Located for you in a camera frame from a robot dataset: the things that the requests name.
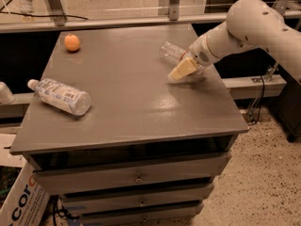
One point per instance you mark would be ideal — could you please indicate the clear water bottle red label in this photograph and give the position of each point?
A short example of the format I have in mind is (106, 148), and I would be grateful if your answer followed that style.
(173, 54)

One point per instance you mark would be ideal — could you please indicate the orange fruit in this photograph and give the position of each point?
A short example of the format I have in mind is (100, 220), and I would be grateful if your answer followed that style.
(72, 43)

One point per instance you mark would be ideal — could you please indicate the white cardboard box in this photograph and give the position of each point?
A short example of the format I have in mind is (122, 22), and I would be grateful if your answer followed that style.
(26, 202)

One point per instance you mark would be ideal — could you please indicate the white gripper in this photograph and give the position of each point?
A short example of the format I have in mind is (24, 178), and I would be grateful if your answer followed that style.
(199, 55)

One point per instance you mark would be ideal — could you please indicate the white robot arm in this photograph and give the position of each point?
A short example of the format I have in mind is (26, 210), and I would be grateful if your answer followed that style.
(249, 24)

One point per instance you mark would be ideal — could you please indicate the metal frame rail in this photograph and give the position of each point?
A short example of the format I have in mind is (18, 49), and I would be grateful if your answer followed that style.
(68, 15)

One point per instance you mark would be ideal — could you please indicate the blue label plastic bottle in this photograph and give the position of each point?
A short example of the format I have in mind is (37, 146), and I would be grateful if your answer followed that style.
(61, 96)

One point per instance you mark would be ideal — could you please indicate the grey drawer cabinet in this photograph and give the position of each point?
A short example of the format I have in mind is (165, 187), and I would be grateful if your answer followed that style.
(148, 148)

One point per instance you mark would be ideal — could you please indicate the white cylinder object left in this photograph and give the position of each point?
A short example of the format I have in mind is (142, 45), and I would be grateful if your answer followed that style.
(6, 96)

